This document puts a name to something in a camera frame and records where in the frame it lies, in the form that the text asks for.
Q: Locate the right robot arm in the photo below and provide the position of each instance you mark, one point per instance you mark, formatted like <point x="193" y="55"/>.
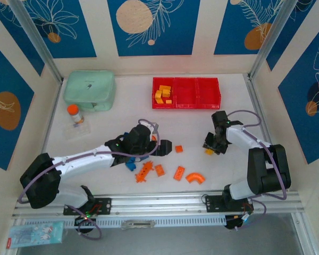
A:
<point x="268" y="175"/>

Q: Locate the orange spiky long lego piece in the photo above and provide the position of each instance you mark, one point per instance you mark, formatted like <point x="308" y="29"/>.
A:
<point x="144" y="172"/>

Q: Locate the mint green zip pouch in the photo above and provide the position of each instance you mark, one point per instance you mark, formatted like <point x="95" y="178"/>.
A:
<point x="89" y="89"/>

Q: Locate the orange curved lego piece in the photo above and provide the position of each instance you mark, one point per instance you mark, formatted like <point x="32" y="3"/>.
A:
<point x="195" y="178"/>
<point x="154" y="138"/>

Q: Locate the small yellow lego brick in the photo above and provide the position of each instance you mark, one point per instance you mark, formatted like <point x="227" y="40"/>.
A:
<point x="169" y="101"/>
<point x="159" y="100"/>

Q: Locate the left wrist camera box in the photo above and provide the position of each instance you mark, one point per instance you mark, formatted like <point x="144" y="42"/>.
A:
<point x="154" y="127"/>

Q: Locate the yellow-orange lego brick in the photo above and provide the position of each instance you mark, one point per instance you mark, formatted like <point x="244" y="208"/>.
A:
<point x="164" y="87"/>

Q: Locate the small orange lego brick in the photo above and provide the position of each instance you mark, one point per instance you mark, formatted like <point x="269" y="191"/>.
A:
<point x="179" y="149"/>

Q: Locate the light blue tissue pack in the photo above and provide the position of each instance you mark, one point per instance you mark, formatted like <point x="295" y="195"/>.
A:
<point x="34" y="235"/>

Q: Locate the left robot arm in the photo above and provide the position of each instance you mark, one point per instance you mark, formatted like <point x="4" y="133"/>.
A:
<point x="77" y="164"/>

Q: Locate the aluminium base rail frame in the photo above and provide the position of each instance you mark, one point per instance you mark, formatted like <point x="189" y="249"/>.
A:
<point x="162" y="203"/>

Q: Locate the aluminium side rail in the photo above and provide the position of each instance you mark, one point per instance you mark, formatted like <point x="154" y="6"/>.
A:
<point x="54" y="106"/>
<point x="252" y="90"/>

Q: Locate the orange-capped clear bottle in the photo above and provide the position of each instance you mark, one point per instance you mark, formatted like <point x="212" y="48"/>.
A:
<point x="73" y="109"/>

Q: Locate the aluminium corner post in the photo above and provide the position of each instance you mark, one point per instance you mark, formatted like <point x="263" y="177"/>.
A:
<point x="37" y="40"/>
<point x="268" y="40"/>

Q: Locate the black controller board with LED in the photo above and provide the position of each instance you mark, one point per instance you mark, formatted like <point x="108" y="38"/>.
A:
<point x="232" y="224"/>

